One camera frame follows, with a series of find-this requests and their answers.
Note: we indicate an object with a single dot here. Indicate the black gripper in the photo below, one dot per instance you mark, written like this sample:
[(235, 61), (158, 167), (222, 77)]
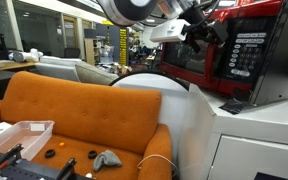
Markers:
[(199, 25)]

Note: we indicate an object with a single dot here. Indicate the red microwave door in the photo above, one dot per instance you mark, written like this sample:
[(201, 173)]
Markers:
[(184, 61)]

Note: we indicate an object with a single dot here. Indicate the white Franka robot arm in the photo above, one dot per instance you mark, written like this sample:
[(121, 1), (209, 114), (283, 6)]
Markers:
[(127, 10)]

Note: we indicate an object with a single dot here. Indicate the red and black microwave body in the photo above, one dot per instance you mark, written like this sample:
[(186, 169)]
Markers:
[(277, 50)]

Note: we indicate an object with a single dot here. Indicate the white cabinet under microwave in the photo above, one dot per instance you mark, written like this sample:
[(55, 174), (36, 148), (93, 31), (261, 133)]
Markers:
[(250, 126)]

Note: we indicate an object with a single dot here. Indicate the wooden framed glass door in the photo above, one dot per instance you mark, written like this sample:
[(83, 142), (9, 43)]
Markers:
[(70, 33)]

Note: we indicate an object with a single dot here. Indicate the black tape patch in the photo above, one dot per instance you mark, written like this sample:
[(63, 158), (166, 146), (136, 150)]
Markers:
[(233, 106)]

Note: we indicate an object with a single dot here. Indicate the yellow pillar sign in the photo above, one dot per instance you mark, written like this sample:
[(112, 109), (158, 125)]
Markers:
[(123, 46)]

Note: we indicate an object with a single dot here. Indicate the wooden shelf unit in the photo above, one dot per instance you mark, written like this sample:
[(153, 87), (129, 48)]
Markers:
[(89, 50)]

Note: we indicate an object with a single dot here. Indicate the white cabinet drawer front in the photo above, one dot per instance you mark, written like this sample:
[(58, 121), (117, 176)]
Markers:
[(244, 160)]

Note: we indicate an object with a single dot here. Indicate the black office chair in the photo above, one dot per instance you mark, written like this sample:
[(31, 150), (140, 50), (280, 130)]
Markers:
[(72, 52)]

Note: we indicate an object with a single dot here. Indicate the orange fabric sofa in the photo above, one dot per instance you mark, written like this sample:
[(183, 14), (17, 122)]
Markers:
[(84, 110)]

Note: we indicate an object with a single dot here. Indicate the white sofa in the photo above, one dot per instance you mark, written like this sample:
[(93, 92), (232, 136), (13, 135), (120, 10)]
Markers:
[(57, 68)]

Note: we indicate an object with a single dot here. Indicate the grey crumpled cloth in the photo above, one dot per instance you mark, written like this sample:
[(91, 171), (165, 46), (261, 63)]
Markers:
[(107, 159)]

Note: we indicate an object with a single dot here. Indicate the small orange cap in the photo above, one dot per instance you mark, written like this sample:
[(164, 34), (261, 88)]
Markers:
[(61, 145)]

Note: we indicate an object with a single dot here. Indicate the white knob on wooden base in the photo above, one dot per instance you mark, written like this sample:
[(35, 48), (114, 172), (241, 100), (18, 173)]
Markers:
[(89, 175)]

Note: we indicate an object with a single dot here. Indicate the white device on desk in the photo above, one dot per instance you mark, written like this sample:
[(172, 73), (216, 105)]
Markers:
[(25, 55)]

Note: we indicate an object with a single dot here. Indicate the black clamp lever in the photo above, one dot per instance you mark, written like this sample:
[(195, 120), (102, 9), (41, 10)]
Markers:
[(67, 166)]

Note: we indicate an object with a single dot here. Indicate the black round lid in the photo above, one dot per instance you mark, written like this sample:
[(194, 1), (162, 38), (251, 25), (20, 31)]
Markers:
[(46, 154)]

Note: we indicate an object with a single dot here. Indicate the light wooden desk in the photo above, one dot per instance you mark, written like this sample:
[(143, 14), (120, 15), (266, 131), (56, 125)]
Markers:
[(7, 65)]

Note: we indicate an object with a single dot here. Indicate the clear plastic bin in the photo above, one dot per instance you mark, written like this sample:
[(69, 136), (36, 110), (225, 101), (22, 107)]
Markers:
[(14, 136)]

